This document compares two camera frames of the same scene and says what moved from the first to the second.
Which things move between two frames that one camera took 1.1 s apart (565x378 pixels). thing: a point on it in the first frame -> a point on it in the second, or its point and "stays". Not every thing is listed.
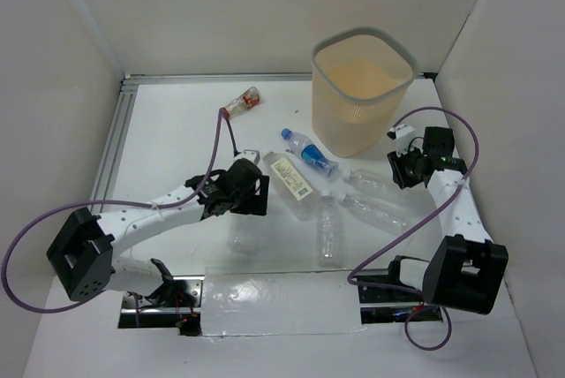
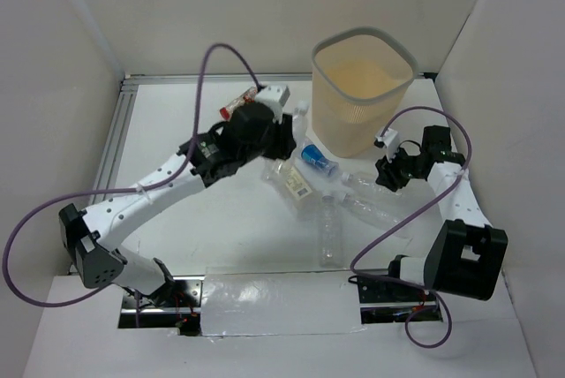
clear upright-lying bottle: (330, 233) stays
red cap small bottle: (250, 98) stays
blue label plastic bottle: (301, 146) stays
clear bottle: (368, 180) stays
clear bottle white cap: (247, 239) -> (300, 130)
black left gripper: (255, 197) -> (285, 139)
